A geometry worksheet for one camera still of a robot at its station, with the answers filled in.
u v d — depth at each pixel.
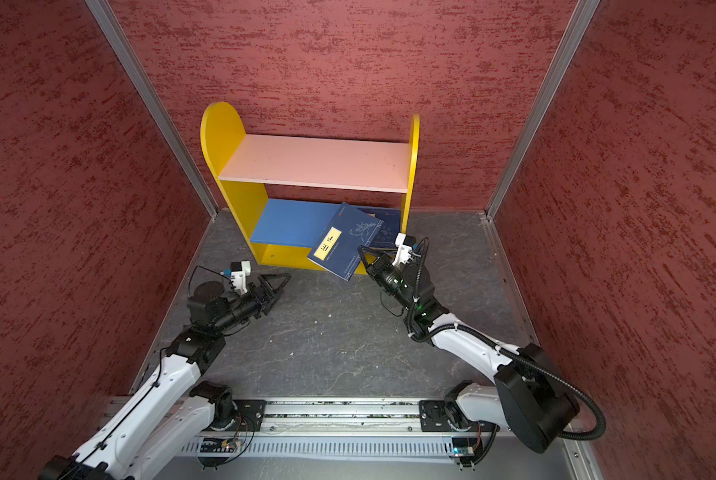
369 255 0.74
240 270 0.71
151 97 0.87
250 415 0.73
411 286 0.59
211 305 0.58
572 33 0.74
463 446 0.71
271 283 0.68
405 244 0.71
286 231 0.92
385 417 0.76
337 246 0.76
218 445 0.71
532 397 0.42
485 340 0.49
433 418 0.74
